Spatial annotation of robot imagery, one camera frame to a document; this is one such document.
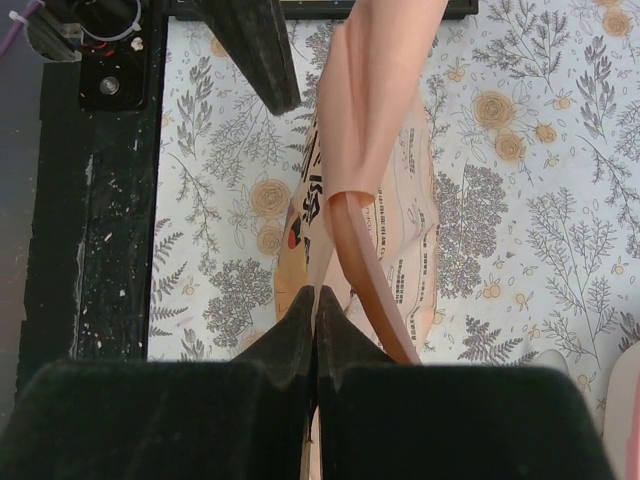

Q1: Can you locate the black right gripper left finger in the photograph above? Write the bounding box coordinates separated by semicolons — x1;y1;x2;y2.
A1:
1;287;314;479

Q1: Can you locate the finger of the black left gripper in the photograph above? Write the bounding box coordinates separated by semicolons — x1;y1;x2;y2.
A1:
199;0;300;114

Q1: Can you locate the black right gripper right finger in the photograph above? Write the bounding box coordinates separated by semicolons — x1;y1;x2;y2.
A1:
316;288;613;479

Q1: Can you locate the orange cat litter bag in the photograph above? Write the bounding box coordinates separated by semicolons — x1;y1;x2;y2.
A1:
273;0;451;480

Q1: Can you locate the pink cat litter box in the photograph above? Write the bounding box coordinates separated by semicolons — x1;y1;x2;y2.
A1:
603;343;640;480

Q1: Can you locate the floral patterned table mat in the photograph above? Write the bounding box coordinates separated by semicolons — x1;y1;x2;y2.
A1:
148;1;639;389

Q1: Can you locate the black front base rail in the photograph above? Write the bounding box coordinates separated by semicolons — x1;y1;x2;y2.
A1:
18;1;168;378

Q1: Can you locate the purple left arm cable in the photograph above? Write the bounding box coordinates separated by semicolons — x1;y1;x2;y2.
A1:
0;0;44;56

